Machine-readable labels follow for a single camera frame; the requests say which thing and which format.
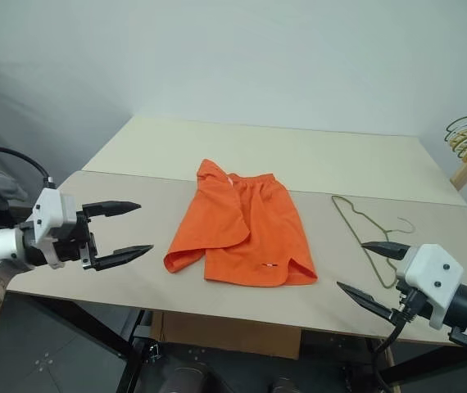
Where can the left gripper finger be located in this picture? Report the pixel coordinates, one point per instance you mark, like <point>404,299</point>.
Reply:
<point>112,208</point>
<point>125,256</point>

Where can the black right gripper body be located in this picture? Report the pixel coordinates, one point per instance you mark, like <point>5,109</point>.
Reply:
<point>409,307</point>

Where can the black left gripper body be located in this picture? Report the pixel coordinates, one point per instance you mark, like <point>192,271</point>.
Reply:
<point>84,241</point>

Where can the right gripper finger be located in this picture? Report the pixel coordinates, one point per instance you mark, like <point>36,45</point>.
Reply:
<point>366,301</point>
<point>389,249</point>

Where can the orange shorts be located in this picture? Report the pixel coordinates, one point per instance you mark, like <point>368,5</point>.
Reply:
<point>254,229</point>

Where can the brown cardboard box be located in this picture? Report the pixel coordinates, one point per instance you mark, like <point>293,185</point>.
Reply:
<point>225,333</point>

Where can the dark rounded shape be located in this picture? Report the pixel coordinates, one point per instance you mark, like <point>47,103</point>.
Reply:
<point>186,380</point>

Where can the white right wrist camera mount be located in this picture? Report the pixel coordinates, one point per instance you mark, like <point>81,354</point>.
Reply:
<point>430,270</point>

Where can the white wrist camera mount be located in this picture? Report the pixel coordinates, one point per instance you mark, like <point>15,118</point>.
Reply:
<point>49,209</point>
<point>430,270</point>

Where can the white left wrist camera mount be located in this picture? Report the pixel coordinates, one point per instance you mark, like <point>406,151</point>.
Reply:
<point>49,209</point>

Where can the black metal table frame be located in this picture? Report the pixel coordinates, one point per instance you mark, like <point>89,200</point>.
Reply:
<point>132,368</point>

